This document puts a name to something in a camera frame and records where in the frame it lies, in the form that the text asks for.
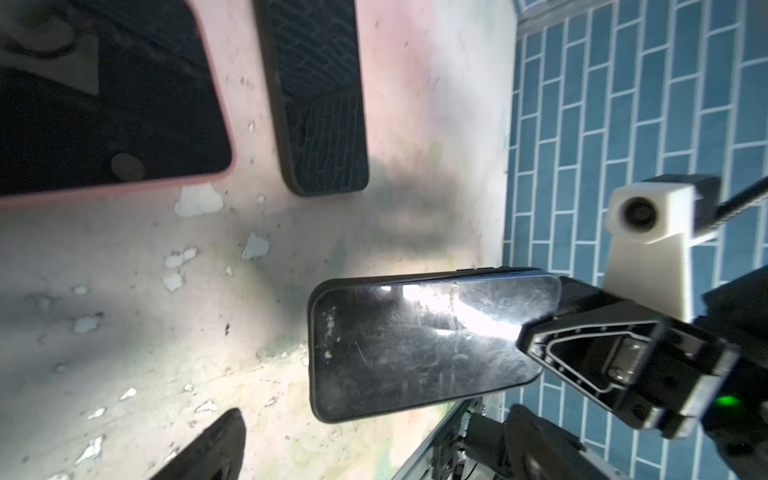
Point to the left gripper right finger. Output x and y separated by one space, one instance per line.
538 449

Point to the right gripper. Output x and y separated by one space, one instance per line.
656 373

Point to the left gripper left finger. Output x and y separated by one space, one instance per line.
216 454

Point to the black phone case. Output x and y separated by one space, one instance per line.
372 282
279 120

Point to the pink phone case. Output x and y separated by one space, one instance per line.
120 189

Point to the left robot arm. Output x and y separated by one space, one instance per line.
464 440

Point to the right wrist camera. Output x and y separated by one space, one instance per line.
654 225

